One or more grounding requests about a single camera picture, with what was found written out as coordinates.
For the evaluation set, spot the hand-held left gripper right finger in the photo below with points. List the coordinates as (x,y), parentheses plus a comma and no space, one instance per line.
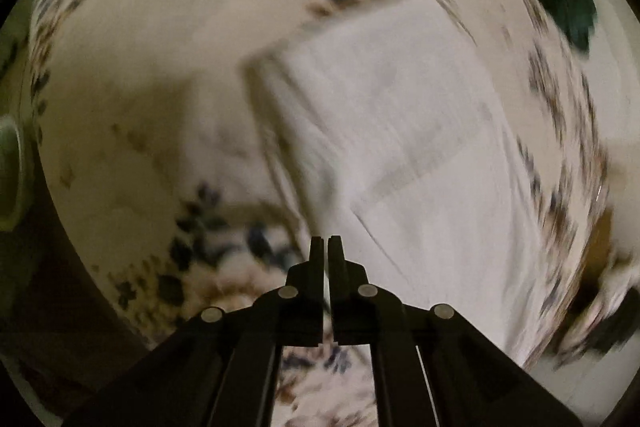
(336,257)

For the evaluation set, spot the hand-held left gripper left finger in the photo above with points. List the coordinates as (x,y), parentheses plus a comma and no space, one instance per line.
(316,257)

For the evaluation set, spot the white pants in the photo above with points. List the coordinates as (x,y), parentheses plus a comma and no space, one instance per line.
(400,147)

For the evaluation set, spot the floral printed bed sheet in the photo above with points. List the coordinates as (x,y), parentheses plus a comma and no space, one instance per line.
(150,82)

